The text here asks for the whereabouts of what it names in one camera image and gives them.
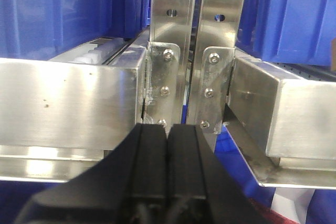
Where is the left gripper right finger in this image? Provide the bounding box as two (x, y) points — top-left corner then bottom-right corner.
(166, 124), (300, 224)

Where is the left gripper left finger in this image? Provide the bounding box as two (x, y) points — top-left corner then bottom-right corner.
(15, 124), (166, 223)

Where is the left steel shelf beam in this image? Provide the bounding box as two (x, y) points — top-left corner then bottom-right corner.
(0, 27), (150, 183)

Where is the steel shelf beam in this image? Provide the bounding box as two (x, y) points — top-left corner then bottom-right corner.
(224, 50), (335, 189)
(0, 27), (150, 183)

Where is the right steel shelf beam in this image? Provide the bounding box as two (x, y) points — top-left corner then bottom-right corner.
(224, 50), (335, 189)

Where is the blue plastic crate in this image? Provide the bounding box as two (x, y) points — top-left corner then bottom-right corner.
(1, 0), (150, 60)

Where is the blue crate upper right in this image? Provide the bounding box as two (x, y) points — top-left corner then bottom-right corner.
(236, 0), (335, 67)

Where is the left steel upright post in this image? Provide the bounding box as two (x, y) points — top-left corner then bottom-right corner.
(143, 0), (195, 132)

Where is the steel upright post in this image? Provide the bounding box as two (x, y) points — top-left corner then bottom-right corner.
(186, 0), (244, 149)
(143, 0), (195, 132)

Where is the right steel upright post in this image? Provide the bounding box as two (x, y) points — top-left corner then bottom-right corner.
(186, 0), (244, 149)

